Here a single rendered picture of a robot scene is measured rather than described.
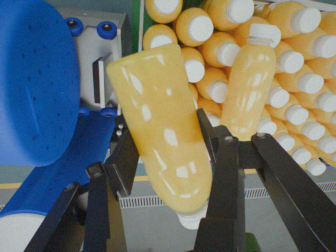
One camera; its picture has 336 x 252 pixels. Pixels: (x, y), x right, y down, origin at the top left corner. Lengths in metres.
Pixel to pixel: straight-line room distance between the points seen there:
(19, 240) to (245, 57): 0.86
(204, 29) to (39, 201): 0.71
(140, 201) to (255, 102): 1.97
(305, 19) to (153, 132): 0.35
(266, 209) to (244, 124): 2.43
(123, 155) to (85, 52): 0.43
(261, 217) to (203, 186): 2.67
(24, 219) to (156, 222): 1.87
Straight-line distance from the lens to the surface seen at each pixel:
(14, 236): 0.88
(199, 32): 0.36
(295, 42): 0.51
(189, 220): 0.25
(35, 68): 0.35
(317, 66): 0.55
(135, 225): 2.54
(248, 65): 0.34
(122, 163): 0.16
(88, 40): 0.55
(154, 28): 0.40
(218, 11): 0.41
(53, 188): 0.83
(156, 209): 2.33
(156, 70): 0.16
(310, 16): 0.45
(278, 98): 0.46
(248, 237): 0.61
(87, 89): 0.58
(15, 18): 0.33
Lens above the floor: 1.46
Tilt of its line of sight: 62 degrees down
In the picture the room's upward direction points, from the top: 170 degrees clockwise
